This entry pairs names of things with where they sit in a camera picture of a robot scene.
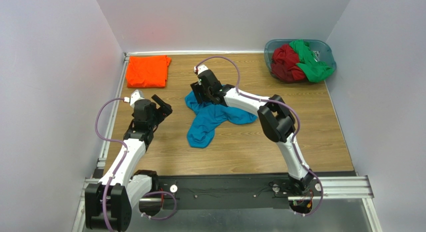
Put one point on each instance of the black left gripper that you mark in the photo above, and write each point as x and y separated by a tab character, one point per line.
159	109

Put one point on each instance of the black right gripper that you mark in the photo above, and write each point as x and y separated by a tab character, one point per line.
202	93

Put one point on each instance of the blue t shirt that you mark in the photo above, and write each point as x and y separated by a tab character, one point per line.
208	117

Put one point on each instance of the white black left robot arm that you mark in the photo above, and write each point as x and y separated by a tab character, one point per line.
126	165

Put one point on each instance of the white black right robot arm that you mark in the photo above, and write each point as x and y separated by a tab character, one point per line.
276	120

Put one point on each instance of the folded orange t shirt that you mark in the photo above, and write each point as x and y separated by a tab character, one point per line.
147	72

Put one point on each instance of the dark red t shirt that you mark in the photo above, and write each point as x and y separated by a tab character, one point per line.
284	65

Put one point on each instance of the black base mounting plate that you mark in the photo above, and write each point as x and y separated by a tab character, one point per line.
152	203

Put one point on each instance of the green t shirt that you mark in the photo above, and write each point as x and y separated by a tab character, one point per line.
315	59

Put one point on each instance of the translucent teal plastic bin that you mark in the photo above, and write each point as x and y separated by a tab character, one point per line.
272	45

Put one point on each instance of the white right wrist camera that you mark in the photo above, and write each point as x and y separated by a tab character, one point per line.
200	68

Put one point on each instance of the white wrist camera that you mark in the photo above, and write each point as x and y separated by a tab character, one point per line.
137	95
200	68

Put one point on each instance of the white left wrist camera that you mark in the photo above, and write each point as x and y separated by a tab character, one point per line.
137	95

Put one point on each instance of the aluminium left side rail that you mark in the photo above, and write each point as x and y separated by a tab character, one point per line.
103	154

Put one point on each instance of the aluminium front frame rail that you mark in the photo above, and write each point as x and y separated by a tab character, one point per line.
346	186

